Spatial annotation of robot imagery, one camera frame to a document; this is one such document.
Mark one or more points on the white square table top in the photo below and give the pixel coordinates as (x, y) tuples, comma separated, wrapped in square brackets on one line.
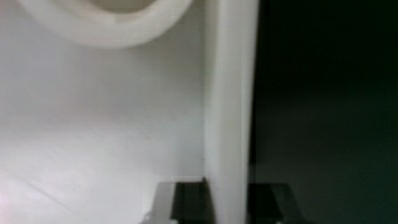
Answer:
[(124, 108)]

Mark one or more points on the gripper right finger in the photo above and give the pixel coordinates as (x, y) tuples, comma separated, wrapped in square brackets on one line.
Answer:
[(271, 206)]

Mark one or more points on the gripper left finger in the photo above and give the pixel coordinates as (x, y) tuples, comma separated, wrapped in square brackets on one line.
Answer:
[(181, 204)]

